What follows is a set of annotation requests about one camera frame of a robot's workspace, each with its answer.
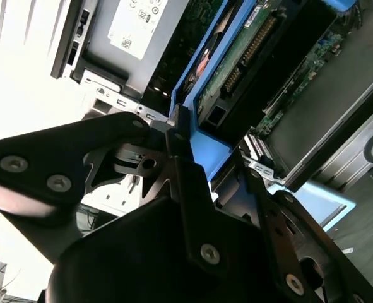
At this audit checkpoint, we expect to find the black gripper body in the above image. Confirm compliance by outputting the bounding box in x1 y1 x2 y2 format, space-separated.
36 194 283 303

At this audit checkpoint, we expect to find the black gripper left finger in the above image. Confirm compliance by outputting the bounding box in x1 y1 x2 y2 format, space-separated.
0 103 230 277

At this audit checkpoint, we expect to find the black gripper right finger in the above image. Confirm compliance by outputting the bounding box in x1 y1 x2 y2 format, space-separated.
232 150 373 303

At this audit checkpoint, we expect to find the hard disk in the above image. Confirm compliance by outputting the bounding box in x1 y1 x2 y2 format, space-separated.
169 0 362 190

